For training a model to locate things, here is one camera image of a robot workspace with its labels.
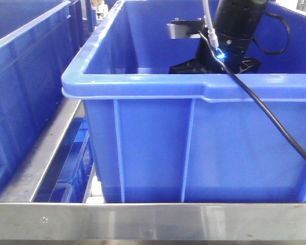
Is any large blue target crate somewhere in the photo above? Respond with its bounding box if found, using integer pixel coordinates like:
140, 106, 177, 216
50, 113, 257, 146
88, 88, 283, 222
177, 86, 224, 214
62, 1, 306, 203

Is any black cable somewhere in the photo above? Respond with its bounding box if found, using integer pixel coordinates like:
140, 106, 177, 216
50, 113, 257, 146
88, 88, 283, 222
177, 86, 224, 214
197, 30, 306, 171

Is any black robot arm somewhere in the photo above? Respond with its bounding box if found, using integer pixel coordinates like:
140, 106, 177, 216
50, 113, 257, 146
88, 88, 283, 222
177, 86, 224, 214
169, 1, 267, 74

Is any stainless steel front rail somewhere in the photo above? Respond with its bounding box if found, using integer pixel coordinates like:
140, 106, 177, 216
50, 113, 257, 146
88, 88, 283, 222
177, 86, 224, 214
0, 203, 306, 241

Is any blue crate left neighbour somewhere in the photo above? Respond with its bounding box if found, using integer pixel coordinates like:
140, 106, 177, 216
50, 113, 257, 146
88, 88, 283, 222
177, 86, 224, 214
0, 1, 74, 194

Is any silver camera mount bracket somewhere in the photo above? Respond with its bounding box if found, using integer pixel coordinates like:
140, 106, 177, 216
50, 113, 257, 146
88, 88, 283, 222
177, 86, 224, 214
167, 18, 205, 39

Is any white cable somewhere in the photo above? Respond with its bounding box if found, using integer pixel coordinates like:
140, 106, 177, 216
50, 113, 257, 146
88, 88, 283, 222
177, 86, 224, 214
202, 0, 219, 48

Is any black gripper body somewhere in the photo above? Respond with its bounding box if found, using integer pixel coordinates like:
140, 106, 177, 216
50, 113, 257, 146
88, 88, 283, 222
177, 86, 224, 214
169, 38, 261, 74

